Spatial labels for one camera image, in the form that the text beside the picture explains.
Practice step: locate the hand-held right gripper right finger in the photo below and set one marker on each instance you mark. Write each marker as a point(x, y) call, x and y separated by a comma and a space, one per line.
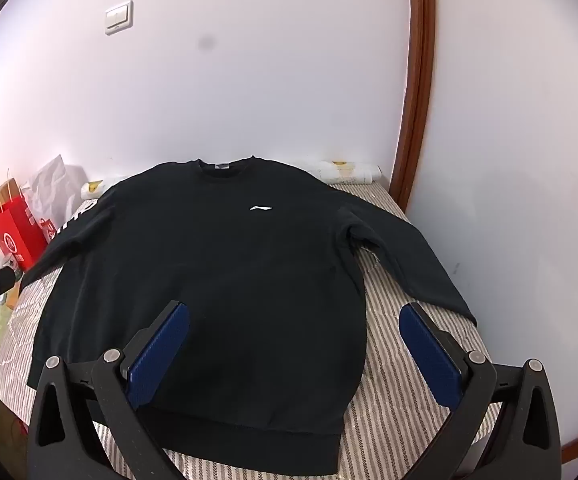
point(429, 355)

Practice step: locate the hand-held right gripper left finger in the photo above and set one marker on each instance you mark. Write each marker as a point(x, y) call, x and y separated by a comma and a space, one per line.
point(161, 355)

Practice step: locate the black t-shirt with white print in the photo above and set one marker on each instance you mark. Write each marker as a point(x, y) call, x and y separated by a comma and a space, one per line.
point(219, 285)

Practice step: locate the red paper bag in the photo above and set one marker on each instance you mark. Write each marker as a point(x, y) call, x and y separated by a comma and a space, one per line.
point(14, 235)

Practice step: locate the striped bed cover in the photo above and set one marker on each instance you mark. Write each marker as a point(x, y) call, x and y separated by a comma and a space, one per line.
point(394, 410)

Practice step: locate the white crumpled plastic bag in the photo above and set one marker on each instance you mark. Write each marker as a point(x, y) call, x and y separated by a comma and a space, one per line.
point(54, 185)

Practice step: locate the white light switch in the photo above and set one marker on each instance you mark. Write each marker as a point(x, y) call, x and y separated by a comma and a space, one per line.
point(118, 18)

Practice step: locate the brown wooden door frame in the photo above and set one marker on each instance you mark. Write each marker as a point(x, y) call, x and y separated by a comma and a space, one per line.
point(419, 60)

